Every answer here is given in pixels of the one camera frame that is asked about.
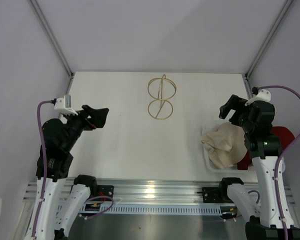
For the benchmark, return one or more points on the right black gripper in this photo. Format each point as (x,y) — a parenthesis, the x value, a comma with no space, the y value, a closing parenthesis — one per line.
(235,102)

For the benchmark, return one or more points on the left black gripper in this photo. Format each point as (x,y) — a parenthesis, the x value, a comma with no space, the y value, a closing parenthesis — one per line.
(97,120)

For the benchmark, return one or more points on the beige bucket hat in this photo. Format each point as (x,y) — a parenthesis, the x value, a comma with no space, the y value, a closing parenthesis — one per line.
(225,145)

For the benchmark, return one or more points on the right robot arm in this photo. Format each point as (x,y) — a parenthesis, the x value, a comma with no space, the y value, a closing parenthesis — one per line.
(270,219)

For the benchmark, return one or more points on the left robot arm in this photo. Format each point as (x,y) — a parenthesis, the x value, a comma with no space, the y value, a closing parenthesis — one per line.
(57,141)

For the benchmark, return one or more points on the white plastic basket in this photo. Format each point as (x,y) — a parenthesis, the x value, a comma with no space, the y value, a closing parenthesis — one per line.
(210,165)

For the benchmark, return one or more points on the red cap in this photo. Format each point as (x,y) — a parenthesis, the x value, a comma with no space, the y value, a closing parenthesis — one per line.
(285,136)

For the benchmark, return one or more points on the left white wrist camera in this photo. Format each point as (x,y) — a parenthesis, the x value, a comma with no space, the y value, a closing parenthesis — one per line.
(64,106)

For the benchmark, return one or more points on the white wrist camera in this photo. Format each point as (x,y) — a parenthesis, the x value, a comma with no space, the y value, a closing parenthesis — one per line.
(64,106)
(259,95)

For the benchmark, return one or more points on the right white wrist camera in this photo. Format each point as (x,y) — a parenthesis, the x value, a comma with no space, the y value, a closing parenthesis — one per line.
(259,95)

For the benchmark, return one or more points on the gold wire hat stand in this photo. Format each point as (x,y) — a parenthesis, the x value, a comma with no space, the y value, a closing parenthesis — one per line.
(159,97)

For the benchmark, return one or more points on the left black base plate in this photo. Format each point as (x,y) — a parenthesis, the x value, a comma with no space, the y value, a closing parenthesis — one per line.
(105,190)

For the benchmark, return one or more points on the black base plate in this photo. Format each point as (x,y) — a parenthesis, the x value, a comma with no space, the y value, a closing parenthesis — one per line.
(105,190)
(213,195)

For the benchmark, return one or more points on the aluminium mounting rail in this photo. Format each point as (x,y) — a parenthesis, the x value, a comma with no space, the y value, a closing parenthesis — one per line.
(148,192)

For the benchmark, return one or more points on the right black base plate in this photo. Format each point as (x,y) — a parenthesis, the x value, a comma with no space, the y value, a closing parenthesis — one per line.
(213,195)

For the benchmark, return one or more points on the white slotted cable duct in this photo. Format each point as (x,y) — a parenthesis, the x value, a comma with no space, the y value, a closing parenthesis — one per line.
(196,210)

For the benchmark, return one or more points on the right aluminium frame post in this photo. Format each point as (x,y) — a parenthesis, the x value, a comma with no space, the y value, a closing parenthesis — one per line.
(274,28)

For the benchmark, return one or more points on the aluminium frame post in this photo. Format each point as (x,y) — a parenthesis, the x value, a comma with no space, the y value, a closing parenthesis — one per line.
(274,28)
(39,14)

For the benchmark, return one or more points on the left aluminium frame post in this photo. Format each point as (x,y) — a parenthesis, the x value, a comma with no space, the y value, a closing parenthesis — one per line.
(39,14)

